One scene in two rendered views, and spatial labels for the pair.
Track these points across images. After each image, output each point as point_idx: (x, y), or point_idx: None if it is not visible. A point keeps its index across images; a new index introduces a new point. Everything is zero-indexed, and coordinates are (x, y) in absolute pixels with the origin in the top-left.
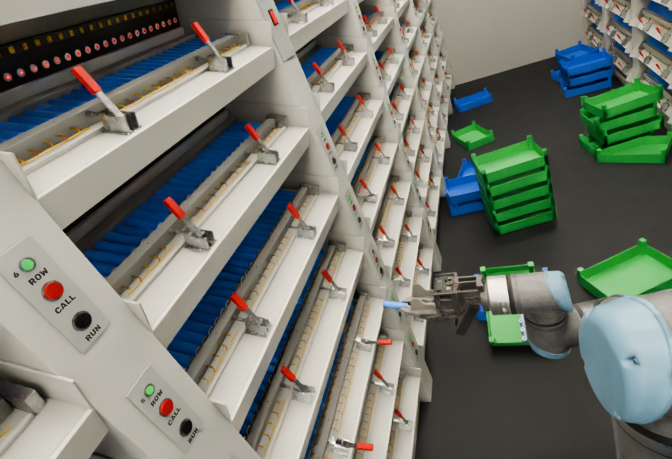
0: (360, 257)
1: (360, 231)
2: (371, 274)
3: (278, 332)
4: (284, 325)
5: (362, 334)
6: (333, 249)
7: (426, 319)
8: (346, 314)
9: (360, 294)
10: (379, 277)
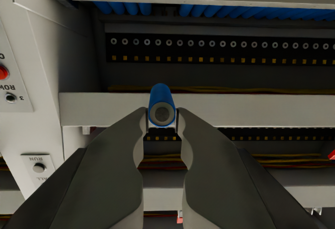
0: (83, 125)
1: (47, 152)
2: (45, 57)
3: (314, 198)
4: (302, 192)
5: None
6: (106, 127)
7: (266, 174)
8: (217, 106)
9: None
10: (7, 25)
